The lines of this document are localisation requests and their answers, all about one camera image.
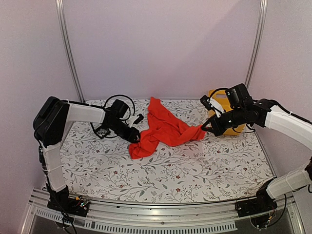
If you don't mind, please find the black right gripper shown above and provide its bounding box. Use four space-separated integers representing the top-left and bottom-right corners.
201 106 246 137

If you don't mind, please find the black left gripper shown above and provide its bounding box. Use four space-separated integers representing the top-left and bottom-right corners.
108 119 143 143

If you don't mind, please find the red t-shirt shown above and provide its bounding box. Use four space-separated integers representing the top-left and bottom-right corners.
128 97 205 159

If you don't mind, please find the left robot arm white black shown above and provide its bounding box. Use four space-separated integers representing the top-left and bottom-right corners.
33 97 144 212

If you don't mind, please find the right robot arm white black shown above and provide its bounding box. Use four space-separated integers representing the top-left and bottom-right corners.
200 83 312 213

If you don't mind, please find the yellow plastic basket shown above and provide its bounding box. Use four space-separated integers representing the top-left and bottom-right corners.
212 90 246 136

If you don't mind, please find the floral patterned table mat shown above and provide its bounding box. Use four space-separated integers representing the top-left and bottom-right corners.
47 98 275 204

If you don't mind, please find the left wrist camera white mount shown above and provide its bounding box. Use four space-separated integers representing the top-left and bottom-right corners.
126 114 144 127

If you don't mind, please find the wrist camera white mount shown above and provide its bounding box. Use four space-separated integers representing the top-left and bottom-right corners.
200 95 225 117
126 114 144 127

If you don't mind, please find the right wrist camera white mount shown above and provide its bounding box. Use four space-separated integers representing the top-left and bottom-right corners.
200 95 225 117

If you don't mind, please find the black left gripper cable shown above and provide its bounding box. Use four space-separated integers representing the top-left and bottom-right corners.
90 94 136 139

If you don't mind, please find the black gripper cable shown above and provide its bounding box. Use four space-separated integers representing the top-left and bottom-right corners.
90 94 136 139
209 87 230 100

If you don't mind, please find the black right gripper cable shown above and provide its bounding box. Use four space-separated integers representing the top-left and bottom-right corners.
209 87 230 100

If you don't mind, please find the aluminium front rail frame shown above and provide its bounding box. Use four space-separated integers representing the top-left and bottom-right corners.
21 189 307 234

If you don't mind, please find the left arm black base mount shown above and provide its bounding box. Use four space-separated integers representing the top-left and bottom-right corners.
47 193 90 217

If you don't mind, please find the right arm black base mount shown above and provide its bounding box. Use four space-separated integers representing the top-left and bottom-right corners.
234 194 277 217

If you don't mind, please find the left aluminium corner post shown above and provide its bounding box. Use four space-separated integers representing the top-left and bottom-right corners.
55 0 85 102

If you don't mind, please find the aluminium corner post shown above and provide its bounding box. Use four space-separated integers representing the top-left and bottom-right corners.
245 0 268 89
55 0 85 102

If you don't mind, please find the right aluminium corner post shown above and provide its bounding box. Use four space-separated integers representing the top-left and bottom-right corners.
245 0 268 89

